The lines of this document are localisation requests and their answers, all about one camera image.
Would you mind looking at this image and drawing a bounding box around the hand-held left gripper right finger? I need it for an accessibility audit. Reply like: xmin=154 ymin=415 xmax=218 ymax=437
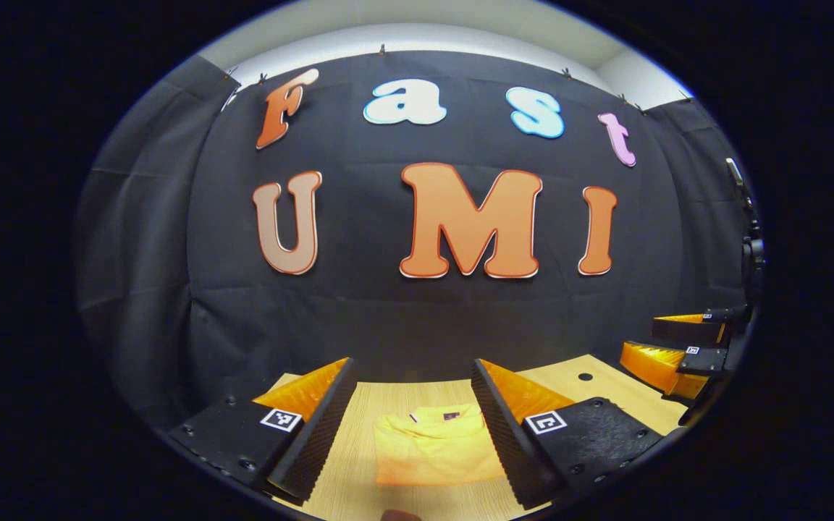
xmin=471 ymin=358 xmax=667 ymax=509

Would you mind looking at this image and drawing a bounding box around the black backdrop cloth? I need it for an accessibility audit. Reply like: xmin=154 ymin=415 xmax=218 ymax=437
xmin=73 ymin=51 xmax=758 ymax=428

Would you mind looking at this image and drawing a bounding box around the orange T-shirt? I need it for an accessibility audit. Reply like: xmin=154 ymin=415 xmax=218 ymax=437
xmin=374 ymin=403 xmax=508 ymax=487

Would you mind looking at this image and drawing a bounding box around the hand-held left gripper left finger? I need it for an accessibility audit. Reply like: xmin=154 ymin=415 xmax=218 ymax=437
xmin=167 ymin=357 xmax=357 ymax=506

